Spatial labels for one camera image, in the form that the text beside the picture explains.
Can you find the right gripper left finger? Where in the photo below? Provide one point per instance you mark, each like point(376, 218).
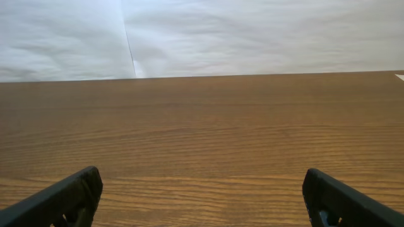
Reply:
point(53, 201)

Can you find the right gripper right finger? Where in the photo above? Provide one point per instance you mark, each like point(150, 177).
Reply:
point(350, 201)

